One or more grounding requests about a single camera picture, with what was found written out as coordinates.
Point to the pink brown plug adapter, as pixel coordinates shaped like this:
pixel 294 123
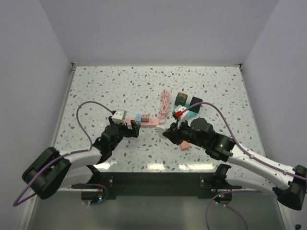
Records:
pixel 145 118

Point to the green cube adapter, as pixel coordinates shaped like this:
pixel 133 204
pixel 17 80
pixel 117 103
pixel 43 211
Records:
pixel 181 99

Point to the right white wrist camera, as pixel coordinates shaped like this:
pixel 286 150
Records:
pixel 180 113

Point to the pink power strip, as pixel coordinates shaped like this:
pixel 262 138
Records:
pixel 153 122

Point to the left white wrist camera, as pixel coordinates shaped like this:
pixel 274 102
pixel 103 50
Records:
pixel 119 117

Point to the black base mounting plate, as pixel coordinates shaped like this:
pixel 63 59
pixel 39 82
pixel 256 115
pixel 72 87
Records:
pixel 110 185

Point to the teal triangular socket base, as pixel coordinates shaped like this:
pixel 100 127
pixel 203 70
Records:
pixel 192 112

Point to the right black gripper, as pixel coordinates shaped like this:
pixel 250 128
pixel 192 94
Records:
pixel 173 133

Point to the orange plug adapter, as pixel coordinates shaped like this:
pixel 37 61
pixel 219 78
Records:
pixel 184 146

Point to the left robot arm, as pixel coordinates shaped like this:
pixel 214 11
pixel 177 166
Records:
pixel 54 169

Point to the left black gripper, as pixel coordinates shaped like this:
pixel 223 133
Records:
pixel 133 132

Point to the blue plug adapter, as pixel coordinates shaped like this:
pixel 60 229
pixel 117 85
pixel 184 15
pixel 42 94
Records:
pixel 138 118

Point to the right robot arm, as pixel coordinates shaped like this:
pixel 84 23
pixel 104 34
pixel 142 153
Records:
pixel 287 183

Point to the white square plug adapter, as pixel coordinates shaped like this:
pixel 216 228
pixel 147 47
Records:
pixel 160 129

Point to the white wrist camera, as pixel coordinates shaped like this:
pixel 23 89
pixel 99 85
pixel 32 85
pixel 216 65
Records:
pixel 119 117
pixel 180 113

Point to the black cube adapter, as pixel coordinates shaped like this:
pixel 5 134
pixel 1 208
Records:
pixel 194 105

